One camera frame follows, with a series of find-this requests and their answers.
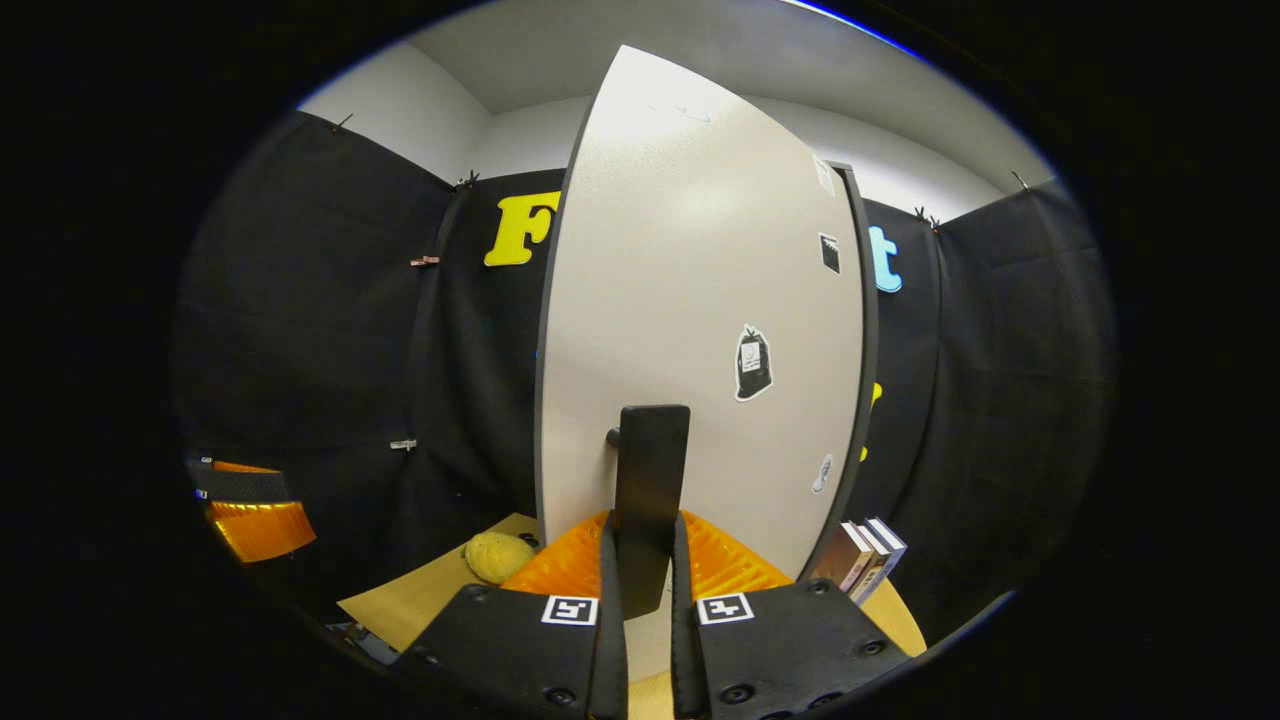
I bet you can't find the brown spine book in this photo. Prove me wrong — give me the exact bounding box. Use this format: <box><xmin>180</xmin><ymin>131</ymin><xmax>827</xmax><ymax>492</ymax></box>
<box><xmin>812</xmin><ymin>520</ymin><xmax>873</xmax><ymax>593</ymax></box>

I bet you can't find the black door handle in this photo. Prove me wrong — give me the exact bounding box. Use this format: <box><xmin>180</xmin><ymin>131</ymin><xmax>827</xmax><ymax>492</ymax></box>
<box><xmin>605</xmin><ymin>404</ymin><xmax>692</xmax><ymax>621</ymax></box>

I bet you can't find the black backdrop cloth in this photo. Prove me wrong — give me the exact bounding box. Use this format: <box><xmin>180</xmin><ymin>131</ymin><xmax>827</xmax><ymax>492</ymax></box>
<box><xmin>172</xmin><ymin>108</ymin><xmax>1116</xmax><ymax>651</ymax></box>

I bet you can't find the yellow lumpy toy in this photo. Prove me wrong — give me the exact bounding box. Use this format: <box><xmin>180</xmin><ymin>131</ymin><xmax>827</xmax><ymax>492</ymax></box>
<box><xmin>462</xmin><ymin>531</ymin><xmax>537</xmax><ymax>586</ymax></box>

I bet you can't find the dark gray cabinet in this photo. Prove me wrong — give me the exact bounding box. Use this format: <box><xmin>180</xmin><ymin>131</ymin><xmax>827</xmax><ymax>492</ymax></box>
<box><xmin>795</xmin><ymin>160</ymin><xmax>883</xmax><ymax>586</ymax></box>

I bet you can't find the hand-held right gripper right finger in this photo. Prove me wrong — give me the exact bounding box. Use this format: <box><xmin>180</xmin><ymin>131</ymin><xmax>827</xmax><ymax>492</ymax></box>
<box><xmin>668</xmin><ymin>508</ymin><xmax>913</xmax><ymax>720</ymax></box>

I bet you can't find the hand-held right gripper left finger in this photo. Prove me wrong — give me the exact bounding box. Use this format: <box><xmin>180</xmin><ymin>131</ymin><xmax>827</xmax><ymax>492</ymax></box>
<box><xmin>393</xmin><ymin>508</ymin><xmax>631</xmax><ymax>720</ymax></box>

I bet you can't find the white spine book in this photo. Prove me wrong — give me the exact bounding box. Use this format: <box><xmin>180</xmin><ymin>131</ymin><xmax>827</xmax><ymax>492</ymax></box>
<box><xmin>848</xmin><ymin>522</ymin><xmax>891</xmax><ymax>601</ymax></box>

